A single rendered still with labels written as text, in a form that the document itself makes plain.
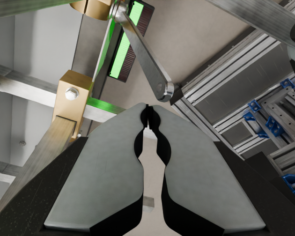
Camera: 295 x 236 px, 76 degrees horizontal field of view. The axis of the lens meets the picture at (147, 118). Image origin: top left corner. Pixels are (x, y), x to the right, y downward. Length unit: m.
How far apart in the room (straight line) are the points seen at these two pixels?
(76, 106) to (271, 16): 0.31
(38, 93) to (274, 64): 1.04
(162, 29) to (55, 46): 0.71
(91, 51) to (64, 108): 0.15
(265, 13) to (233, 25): 0.94
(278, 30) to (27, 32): 0.52
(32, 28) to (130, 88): 0.79
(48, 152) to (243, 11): 0.32
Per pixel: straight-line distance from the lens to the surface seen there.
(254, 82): 1.15
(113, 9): 0.28
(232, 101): 1.16
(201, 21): 1.17
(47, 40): 0.57
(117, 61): 0.44
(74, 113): 0.36
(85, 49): 0.45
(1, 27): 0.55
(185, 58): 1.20
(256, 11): 0.29
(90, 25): 0.44
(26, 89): 0.39
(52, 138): 0.34
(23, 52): 0.60
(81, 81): 0.35
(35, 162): 0.31
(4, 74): 0.40
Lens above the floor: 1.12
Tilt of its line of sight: 55 degrees down
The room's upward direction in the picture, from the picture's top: 178 degrees clockwise
